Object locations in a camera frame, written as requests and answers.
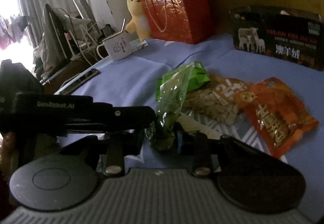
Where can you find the red gift bag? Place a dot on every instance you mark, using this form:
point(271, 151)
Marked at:
point(185, 21)

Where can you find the yellow duck plush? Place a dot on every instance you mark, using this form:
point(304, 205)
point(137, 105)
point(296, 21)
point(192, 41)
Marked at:
point(139, 22)

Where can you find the green snack packet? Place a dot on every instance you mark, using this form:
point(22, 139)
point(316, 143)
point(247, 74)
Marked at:
point(170, 95)

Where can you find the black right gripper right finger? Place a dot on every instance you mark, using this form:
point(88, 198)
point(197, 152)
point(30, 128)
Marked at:
point(197, 149)

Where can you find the white enamel mug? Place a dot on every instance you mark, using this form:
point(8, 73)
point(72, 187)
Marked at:
point(117, 46)

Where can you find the person's left hand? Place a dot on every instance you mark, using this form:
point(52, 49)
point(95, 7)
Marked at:
point(7, 153)

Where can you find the white wire rack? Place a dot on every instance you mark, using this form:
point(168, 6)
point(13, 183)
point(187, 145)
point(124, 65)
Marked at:
point(83, 41)

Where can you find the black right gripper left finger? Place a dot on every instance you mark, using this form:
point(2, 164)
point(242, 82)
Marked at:
point(113, 149)

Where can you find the orange-brown snack packet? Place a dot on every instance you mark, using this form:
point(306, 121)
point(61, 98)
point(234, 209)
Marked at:
point(279, 117)

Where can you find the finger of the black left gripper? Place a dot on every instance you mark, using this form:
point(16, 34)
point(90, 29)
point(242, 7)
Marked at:
point(120, 119)

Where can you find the clear seed snack packet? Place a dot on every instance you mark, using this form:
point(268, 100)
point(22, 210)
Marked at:
point(216, 98)

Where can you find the black cardboard storage box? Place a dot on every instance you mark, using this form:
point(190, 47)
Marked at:
point(288, 34)

